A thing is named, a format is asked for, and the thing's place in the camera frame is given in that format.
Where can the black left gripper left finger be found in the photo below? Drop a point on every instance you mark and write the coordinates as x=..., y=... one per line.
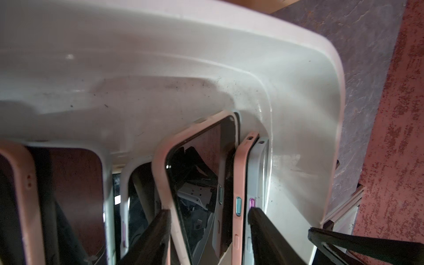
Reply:
x=153, y=247

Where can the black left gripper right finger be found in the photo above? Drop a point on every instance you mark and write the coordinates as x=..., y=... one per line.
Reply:
x=269, y=246

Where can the pink case phone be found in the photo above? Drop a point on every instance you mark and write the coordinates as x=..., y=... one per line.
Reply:
x=26, y=192
x=193, y=173

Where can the white case phone middle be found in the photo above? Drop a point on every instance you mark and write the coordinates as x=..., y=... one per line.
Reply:
x=137, y=206

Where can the white case phone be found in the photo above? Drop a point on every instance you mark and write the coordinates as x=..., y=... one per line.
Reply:
x=256, y=177
x=137, y=206

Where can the white plastic storage tray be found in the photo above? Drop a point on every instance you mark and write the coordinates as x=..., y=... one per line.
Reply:
x=127, y=74

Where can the beige plastic file organizer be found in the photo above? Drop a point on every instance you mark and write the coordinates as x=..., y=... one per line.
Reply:
x=263, y=6

